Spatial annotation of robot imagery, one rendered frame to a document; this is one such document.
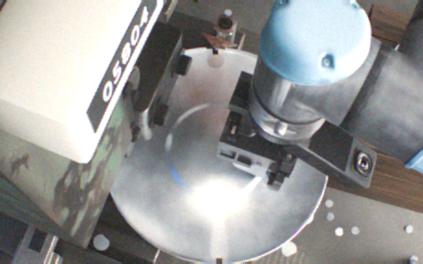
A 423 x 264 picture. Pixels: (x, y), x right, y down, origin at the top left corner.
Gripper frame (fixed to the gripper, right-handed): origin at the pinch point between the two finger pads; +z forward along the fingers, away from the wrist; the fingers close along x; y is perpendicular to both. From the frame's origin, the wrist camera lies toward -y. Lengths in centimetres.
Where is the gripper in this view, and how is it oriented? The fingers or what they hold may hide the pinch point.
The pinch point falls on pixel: (276, 171)
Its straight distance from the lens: 72.1
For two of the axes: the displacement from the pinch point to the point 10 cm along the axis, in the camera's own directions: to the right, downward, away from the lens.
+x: -3.4, 8.8, -3.4
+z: -0.5, 3.4, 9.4
